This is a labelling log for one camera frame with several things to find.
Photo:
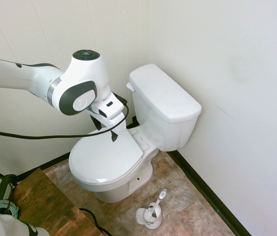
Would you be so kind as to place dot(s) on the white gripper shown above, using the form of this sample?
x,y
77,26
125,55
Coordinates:
x,y
119,124

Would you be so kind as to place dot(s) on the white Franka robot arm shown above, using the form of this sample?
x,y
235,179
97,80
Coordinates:
x,y
30,76

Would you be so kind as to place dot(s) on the white toilet seat lid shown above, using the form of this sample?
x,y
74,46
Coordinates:
x,y
104,159

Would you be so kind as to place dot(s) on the white flush lever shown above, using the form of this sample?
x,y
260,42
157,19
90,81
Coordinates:
x,y
130,86

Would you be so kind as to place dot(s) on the white toilet tank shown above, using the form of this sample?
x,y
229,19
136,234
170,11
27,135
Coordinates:
x,y
160,125

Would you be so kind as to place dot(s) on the white toilet bowl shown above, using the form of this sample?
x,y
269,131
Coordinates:
x,y
126,182

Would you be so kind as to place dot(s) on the white toilet tank lid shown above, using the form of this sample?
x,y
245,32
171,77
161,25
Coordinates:
x,y
163,91

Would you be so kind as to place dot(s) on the white toilet brush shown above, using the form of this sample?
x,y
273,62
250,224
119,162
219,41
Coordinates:
x,y
156,204

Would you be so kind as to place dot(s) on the white toilet brush holder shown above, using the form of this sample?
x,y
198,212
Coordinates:
x,y
150,220

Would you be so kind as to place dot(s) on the black baseboard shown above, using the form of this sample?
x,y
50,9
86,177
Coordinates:
x,y
207,189

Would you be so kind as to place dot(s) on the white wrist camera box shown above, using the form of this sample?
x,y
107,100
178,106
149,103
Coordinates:
x,y
110,105

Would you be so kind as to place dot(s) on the black camera stand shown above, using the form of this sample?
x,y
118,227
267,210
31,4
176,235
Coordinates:
x,y
1,182

